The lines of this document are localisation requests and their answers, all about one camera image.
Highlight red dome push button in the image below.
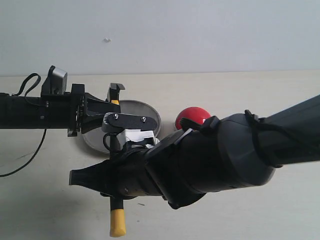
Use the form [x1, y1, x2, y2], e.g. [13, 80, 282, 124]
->
[174, 106, 211, 130]

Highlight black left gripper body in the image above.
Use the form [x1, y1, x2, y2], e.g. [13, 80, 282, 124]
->
[41, 83, 85, 137]

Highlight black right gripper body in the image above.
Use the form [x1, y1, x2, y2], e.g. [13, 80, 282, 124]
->
[99, 136, 190, 200]

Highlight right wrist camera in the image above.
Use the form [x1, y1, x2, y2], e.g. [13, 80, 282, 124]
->
[101, 112, 161, 151]

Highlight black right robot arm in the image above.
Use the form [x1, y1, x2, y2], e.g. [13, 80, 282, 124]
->
[101, 96, 320, 209]

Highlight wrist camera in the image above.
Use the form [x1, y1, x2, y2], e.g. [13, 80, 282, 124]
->
[40, 65, 68, 96]
[101, 112, 161, 151]

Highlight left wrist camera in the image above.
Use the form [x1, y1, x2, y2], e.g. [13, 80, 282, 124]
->
[40, 65, 68, 96]

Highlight black and yellow claw hammer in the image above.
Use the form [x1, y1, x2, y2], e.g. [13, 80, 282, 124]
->
[107, 83, 126, 238]

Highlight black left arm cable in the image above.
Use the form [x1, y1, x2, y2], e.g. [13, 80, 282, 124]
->
[0, 72, 48, 177]

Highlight round stainless steel plate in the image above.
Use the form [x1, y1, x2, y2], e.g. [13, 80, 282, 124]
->
[82, 100, 162, 155]

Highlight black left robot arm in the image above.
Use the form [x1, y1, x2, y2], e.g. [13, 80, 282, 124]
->
[0, 83, 121, 137]

